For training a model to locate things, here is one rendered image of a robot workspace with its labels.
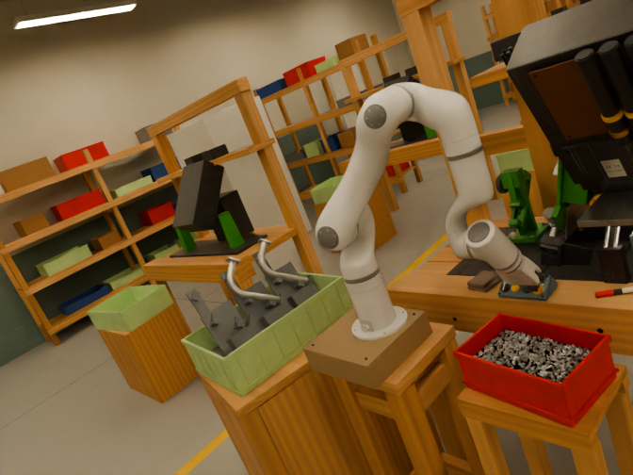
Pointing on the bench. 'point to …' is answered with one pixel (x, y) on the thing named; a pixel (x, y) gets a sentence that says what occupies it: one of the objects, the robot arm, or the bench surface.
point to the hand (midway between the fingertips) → (532, 284)
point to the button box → (532, 292)
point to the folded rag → (484, 281)
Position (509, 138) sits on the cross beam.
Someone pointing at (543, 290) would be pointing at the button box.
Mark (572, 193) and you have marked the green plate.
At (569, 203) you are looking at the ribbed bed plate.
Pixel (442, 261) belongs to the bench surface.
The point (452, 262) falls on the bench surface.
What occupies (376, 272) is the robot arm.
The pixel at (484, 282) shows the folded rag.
